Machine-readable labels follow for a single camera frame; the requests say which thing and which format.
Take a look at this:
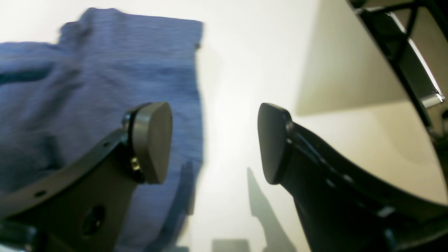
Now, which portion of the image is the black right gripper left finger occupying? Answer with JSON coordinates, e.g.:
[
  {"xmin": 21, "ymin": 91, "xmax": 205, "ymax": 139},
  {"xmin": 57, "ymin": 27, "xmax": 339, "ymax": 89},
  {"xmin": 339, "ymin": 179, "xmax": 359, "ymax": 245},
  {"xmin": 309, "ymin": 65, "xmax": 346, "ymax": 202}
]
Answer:
[{"xmin": 1, "ymin": 102, "xmax": 173, "ymax": 252}]

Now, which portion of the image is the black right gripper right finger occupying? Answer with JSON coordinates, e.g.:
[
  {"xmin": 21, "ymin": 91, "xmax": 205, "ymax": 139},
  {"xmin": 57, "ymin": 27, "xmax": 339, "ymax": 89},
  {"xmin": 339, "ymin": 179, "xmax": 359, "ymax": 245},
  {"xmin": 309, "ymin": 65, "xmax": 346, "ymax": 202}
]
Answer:
[{"xmin": 257, "ymin": 103, "xmax": 447, "ymax": 252}]

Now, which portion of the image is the dark blue t-shirt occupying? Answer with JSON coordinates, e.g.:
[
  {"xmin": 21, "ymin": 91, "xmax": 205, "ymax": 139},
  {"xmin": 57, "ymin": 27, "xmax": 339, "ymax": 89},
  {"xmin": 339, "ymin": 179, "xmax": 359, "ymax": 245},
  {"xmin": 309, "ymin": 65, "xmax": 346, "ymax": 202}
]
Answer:
[{"xmin": 0, "ymin": 8, "xmax": 203, "ymax": 252}]

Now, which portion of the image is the grey cardboard box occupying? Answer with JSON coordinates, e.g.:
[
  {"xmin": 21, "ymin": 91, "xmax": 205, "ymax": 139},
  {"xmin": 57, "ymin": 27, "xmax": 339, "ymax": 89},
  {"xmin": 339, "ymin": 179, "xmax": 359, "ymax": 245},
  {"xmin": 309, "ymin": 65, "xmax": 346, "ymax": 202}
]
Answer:
[{"xmin": 292, "ymin": 0, "xmax": 447, "ymax": 205}]

